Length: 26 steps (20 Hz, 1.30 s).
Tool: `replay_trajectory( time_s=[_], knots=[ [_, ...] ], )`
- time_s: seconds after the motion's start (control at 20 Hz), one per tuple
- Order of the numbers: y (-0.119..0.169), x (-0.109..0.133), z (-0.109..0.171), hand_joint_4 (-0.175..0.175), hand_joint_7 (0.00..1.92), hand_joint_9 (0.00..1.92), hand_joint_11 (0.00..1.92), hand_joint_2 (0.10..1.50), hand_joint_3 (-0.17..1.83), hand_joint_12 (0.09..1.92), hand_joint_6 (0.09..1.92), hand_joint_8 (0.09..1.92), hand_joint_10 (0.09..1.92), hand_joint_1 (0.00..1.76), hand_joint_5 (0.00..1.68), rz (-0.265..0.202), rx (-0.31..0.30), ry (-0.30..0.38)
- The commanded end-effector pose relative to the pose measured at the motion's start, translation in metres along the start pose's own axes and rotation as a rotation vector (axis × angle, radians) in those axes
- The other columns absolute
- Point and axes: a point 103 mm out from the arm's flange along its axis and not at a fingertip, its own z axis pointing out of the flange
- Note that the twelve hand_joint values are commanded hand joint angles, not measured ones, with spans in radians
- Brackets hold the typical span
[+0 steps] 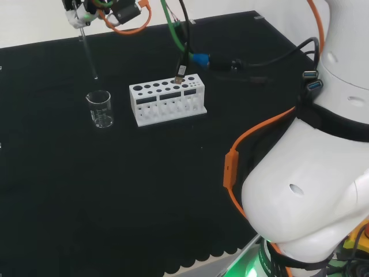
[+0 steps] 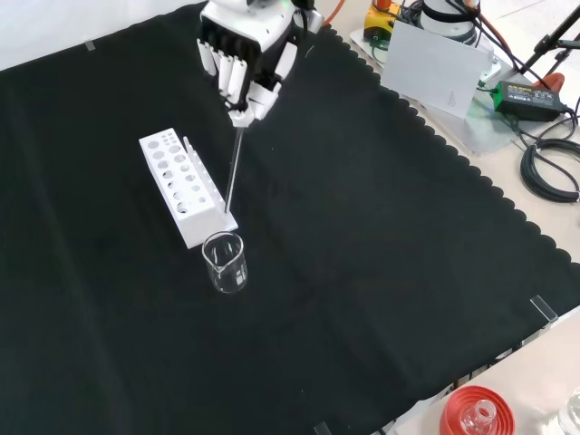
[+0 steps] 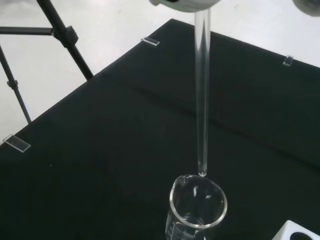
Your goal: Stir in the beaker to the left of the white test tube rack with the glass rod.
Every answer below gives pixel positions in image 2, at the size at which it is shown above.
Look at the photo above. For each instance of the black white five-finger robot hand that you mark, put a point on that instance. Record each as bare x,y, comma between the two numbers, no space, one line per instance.
254,27

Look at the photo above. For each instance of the clear glass rod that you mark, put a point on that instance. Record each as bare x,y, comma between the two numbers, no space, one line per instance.
233,170

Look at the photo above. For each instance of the white test tube rack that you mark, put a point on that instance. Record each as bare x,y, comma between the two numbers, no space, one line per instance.
195,222

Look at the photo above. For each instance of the clear glass beaker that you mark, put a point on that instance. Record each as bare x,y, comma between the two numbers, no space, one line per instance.
226,276

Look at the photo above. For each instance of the yellow stop button box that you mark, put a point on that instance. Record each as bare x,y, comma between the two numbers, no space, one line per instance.
378,22

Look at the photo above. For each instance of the clear cloth clip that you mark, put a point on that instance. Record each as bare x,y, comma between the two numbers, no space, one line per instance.
321,428
89,45
544,310

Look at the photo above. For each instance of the pale board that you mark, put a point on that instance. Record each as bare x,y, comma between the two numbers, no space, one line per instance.
430,68

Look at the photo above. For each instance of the black cloth with scalloped edge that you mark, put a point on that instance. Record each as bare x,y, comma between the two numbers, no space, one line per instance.
317,272

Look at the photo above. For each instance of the black power adapter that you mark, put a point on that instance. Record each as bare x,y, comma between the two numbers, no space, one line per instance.
528,97

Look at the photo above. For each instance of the black tripod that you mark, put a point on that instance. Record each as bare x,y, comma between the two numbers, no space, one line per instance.
544,45

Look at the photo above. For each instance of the orange clamp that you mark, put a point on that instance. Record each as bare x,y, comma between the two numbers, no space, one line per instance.
553,81

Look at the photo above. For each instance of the clear glass flask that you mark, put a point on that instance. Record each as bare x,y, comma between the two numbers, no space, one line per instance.
478,414

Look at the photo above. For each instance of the clear glass vessel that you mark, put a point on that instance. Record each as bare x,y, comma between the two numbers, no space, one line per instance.
572,412

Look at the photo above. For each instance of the grey metal base plate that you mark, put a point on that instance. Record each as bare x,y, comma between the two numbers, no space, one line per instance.
487,131

